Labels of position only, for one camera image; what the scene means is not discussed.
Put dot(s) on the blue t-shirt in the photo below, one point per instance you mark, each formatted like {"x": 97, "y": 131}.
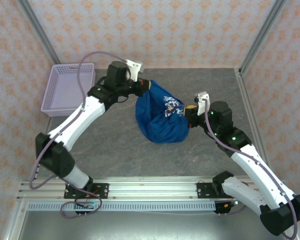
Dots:
{"x": 160, "y": 125}

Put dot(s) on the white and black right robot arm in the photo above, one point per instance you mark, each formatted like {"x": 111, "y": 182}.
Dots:
{"x": 255, "y": 165}

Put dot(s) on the lavender perforated plastic basket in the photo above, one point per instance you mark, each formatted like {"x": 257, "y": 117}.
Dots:
{"x": 62, "y": 92}

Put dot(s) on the small circuit board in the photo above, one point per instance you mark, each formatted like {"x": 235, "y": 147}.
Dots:
{"x": 88, "y": 205}
{"x": 233, "y": 203}

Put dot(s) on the grey metal panel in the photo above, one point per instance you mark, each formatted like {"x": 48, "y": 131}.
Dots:
{"x": 152, "y": 225}

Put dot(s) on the aluminium side rail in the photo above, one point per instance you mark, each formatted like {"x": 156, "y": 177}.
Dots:
{"x": 47, "y": 125}
{"x": 242, "y": 82}

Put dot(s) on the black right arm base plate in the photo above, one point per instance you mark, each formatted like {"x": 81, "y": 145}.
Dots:
{"x": 202, "y": 187}

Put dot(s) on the aluminium mounting rail beam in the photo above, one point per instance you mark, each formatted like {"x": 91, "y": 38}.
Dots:
{"x": 152, "y": 187}

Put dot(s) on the aluminium frame post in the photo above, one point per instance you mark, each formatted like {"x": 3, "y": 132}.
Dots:
{"x": 40, "y": 32}
{"x": 262, "y": 32}

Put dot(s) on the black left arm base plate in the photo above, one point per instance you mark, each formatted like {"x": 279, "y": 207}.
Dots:
{"x": 102, "y": 187}

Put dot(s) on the aluminium lower frame rail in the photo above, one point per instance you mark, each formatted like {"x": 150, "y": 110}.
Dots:
{"x": 15, "y": 222}

